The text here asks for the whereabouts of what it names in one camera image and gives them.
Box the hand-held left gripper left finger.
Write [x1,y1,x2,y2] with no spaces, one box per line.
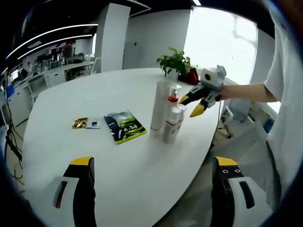
[45,156,97,227]

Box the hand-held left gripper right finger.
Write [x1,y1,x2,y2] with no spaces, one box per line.
[210,156,270,227]

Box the skincare pump bottle red collar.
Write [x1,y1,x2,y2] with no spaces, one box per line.
[165,83,183,123]

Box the white skincare tube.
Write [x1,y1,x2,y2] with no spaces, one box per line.
[151,80,171,140]

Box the gold skincare sachet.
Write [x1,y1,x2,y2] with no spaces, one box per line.
[71,116,90,130]

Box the green black skincare packet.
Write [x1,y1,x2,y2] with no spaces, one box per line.
[103,109,148,146]

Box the blue storage box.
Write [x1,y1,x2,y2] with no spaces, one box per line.
[6,84,17,98]

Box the person's right hand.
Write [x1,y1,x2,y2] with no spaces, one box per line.
[219,84,240,102]

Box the red shiny bag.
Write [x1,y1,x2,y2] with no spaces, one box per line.
[182,68,200,86]

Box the white office chair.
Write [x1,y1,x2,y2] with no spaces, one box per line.
[222,98,252,140]

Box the potted green plant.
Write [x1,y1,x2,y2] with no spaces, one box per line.
[156,47,192,80]

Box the large bright window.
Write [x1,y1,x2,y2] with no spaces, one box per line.
[184,6,259,87]

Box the grey mesh office chair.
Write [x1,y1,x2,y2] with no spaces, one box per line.
[235,115,284,213]

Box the person in white shirt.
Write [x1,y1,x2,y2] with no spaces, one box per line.
[263,6,303,197]

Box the row of white office desks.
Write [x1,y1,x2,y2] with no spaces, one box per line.
[22,59,96,96]

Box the curved ceiling light strip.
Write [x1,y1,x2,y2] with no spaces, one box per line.
[5,23,99,60]
[13,34,93,59]

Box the black stand with cables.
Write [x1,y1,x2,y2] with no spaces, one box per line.
[0,78,25,186]

